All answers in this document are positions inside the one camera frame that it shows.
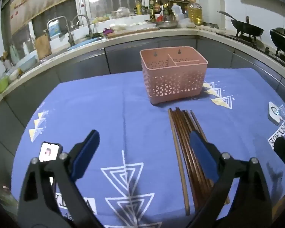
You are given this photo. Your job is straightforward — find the large yellow oil bottle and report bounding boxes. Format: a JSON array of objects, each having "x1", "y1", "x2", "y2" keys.
[{"x1": 187, "y1": 2, "x2": 203, "y2": 26}]

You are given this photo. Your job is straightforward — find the black open wok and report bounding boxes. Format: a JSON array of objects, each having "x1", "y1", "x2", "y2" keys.
[{"x1": 217, "y1": 11, "x2": 264, "y2": 37}]

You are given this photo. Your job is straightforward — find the black smartphone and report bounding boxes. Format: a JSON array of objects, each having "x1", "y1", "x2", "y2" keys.
[{"x1": 39, "y1": 142, "x2": 63, "y2": 162}]

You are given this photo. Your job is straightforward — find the tall chrome faucet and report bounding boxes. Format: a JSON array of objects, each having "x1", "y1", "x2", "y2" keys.
[{"x1": 47, "y1": 16, "x2": 76, "y2": 47}]

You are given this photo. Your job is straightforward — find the black wok with lid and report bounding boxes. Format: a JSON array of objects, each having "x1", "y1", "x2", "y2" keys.
[{"x1": 269, "y1": 27, "x2": 285, "y2": 60}]

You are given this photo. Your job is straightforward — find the bundle of brown chopsticks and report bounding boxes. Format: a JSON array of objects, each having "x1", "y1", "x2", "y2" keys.
[{"x1": 168, "y1": 108, "x2": 231, "y2": 216}]

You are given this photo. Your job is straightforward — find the green bowl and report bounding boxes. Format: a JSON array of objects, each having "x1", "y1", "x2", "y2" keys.
[{"x1": 0, "y1": 76, "x2": 9, "y2": 93}]

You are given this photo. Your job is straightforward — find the white square smart device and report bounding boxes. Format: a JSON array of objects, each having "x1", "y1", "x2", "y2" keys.
[{"x1": 268, "y1": 102, "x2": 284, "y2": 125}]

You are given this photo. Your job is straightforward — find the blue printed tablecloth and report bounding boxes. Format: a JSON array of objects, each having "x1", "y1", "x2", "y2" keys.
[{"x1": 11, "y1": 68, "x2": 285, "y2": 228}]

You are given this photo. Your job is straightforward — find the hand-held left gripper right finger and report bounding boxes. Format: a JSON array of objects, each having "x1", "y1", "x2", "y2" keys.
[{"x1": 188, "y1": 131, "x2": 279, "y2": 228}]

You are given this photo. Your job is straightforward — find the row of condiment bottles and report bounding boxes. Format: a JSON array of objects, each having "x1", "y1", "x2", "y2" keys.
[{"x1": 134, "y1": 0, "x2": 174, "y2": 22}]

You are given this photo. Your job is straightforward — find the long wooden cutting board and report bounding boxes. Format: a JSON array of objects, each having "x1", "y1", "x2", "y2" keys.
[{"x1": 107, "y1": 27, "x2": 159, "y2": 38}]

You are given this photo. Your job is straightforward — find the light blue basin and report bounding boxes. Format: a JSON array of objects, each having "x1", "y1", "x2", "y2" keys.
[{"x1": 17, "y1": 52, "x2": 38, "y2": 73}]

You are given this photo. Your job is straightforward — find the white plastic jug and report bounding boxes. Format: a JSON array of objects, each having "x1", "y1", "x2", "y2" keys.
[{"x1": 171, "y1": 6, "x2": 185, "y2": 21}]

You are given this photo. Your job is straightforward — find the black gas stove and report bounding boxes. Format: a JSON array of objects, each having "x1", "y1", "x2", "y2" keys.
[{"x1": 216, "y1": 31, "x2": 285, "y2": 69}]

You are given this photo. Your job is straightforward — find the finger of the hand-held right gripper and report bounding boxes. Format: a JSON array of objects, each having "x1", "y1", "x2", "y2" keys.
[{"x1": 273, "y1": 123, "x2": 285, "y2": 183}]

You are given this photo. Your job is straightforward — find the curved chrome faucet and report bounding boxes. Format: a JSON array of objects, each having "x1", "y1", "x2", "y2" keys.
[{"x1": 71, "y1": 15, "x2": 93, "y2": 38}]

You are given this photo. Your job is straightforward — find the pink perforated utensil basket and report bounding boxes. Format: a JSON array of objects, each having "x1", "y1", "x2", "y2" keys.
[{"x1": 140, "y1": 46, "x2": 208, "y2": 105}]

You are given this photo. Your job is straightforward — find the small wooden cutting board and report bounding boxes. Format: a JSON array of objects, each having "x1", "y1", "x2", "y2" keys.
[{"x1": 34, "y1": 34, "x2": 52, "y2": 60}]

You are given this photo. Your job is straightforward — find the tray of eggs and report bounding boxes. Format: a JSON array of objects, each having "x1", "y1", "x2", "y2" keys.
[{"x1": 196, "y1": 25, "x2": 226, "y2": 34}]

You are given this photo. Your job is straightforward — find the grey kitchen counter cabinets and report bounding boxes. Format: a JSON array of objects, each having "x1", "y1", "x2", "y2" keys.
[{"x1": 0, "y1": 30, "x2": 285, "y2": 195}]

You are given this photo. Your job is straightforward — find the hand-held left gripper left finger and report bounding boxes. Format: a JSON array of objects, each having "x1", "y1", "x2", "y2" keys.
[{"x1": 17, "y1": 129, "x2": 102, "y2": 228}]

